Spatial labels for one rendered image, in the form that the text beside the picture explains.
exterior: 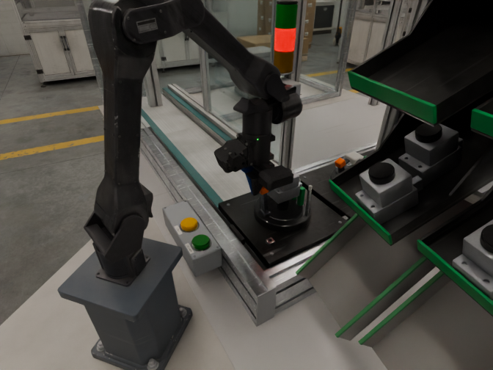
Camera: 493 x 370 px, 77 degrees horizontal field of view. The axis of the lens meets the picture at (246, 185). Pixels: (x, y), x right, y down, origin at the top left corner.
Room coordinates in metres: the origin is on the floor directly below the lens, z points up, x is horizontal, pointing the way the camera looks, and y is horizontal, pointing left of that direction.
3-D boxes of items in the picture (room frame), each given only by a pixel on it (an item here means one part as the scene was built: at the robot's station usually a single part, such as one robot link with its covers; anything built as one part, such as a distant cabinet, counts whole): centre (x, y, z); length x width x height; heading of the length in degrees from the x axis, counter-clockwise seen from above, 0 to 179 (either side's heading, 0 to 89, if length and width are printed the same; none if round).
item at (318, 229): (0.61, -0.09, 0.96); 0.24 x 0.24 x 0.02; 31
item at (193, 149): (0.88, 0.04, 0.91); 0.84 x 0.28 x 0.10; 31
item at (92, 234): (0.36, 0.21, 1.15); 0.09 x 0.07 x 0.06; 43
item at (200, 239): (0.51, 0.10, 0.96); 0.04 x 0.04 x 0.02
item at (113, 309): (0.36, 0.21, 0.96); 0.15 x 0.15 x 0.20; 72
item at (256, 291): (0.77, 0.18, 0.91); 0.89 x 0.06 x 0.11; 31
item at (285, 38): (0.83, -0.09, 1.33); 0.05 x 0.05 x 0.05
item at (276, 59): (0.83, -0.09, 1.28); 0.05 x 0.05 x 0.05
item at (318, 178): (0.74, -0.31, 1.01); 0.24 x 0.24 x 0.13; 31
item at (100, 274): (0.36, 0.20, 1.09); 0.07 x 0.07 x 0.06; 72
